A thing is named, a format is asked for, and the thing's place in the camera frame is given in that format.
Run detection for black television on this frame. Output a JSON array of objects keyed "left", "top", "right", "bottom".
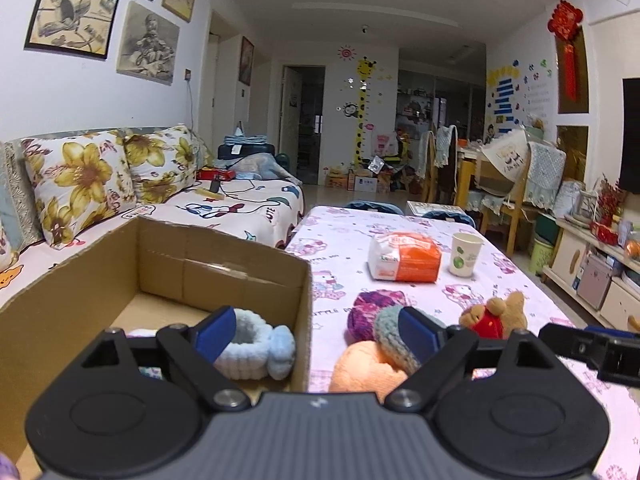
[{"left": 621, "top": 77, "right": 640, "bottom": 196}]

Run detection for grey blue clothes pile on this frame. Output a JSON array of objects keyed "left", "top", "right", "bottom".
[{"left": 235, "top": 152, "right": 291, "bottom": 181}]

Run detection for framed bird drawing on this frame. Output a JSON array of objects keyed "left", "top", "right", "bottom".
[{"left": 25, "top": 0, "right": 121, "bottom": 61}]

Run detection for pale blue fluffy headband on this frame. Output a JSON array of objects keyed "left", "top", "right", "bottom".
[{"left": 218, "top": 307, "right": 297, "bottom": 381}]

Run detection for dark suitcase with folded clothes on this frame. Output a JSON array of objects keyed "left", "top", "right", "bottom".
[{"left": 217, "top": 132, "right": 277, "bottom": 163}]

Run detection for pink printed tablecloth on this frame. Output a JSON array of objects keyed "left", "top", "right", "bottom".
[{"left": 285, "top": 205, "right": 640, "bottom": 480}]

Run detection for blue yellow wall poster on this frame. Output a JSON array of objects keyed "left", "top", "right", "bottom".
[{"left": 486, "top": 65, "right": 521, "bottom": 136}]

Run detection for wooden chair with lace cover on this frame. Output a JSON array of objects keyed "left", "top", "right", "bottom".
[{"left": 422, "top": 125, "right": 458, "bottom": 206}]

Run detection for giraffe height chart sticker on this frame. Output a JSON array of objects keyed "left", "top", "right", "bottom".
[{"left": 352, "top": 56, "right": 378, "bottom": 166}]

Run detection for yellow floral pillow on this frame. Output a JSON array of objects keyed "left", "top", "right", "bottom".
[
  {"left": 22, "top": 130, "right": 138, "bottom": 250},
  {"left": 122, "top": 124, "right": 201, "bottom": 205}
]

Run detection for white patterned board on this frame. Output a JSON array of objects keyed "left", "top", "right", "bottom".
[{"left": 406, "top": 201, "right": 451, "bottom": 217}]

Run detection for green bin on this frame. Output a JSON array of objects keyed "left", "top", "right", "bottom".
[{"left": 530, "top": 237, "right": 556, "bottom": 275}]

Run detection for blue stool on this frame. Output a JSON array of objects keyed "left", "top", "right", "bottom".
[
  {"left": 422, "top": 210, "right": 476, "bottom": 228},
  {"left": 345, "top": 201, "right": 405, "bottom": 216}
]

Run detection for orange white tissue pack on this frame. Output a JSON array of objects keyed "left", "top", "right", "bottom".
[{"left": 367, "top": 232, "right": 443, "bottom": 283}]

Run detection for white paper cup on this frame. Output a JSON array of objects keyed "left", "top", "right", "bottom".
[{"left": 448, "top": 232, "right": 485, "bottom": 278}]

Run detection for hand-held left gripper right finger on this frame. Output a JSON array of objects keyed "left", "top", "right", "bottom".
[{"left": 385, "top": 306, "right": 586, "bottom": 414}]

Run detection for magenta purple knitted hat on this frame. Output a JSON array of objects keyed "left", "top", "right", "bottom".
[{"left": 347, "top": 290, "right": 407, "bottom": 346}]

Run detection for orange knitted hat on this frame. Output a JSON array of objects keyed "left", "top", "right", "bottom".
[{"left": 328, "top": 340, "right": 410, "bottom": 395}]

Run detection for cream tv cabinet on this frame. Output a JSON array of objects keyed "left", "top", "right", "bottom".
[{"left": 542, "top": 217, "right": 640, "bottom": 333}]

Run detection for green knitted hat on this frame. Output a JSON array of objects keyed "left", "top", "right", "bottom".
[{"left": 374, "top": 305, "right": 448, "bottom": 373}]

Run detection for red berry branches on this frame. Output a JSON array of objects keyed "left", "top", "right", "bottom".
[{"left": 595, "top": 175, "right": 626, "bottom": 226}]

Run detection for wooden chair with cloth cover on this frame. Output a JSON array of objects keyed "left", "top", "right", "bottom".
[{"left": 472, "top": 127, "right": 568, "bottom": 256}]

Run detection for dark framed wall picture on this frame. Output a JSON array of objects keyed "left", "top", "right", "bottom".
[{"left": 237, "top": 35, "right": 256, "bottom": 86}]

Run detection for sofa with cartoon cover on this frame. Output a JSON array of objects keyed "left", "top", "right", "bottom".
[{"left": 0, "top": 125, "right": 306, "bottom": 306}]

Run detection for grey lace pillow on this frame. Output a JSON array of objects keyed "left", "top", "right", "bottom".
[{"left": 0, "top": 140, "right": 43, "bottom": 256}]

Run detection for portrait sketch picture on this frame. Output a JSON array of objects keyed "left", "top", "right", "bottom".
[{"left": 116, "top": 1, "right": 181, "bottom": 86}]

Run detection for brown cardboard box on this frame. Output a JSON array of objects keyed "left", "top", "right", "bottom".
[{"left": 0, "top": 216, "right": 313, "bottom": 466}]

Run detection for yellow dining table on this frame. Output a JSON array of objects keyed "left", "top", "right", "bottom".
[{"left": 455, "top": 147, "right": 481, "bottom": 206}]

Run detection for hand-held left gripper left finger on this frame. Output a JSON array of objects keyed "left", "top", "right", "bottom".
[{"left": 47, "top": 306, "right": 251, "bottom": 413}]

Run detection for brown teddy bear red shirt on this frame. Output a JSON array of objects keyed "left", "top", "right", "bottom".
[{"left": 459, "top": 291, "right": 529, "bottom": 341}]

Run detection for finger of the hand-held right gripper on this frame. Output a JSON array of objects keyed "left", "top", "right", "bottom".
[{"left": 540, "top": 323, "right": 628, "bottom": 361}]

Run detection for red knot wall ornament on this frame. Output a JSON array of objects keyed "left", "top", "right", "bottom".
[{"left": 547, "top": 0, "right": 585, "bottom": 103}]

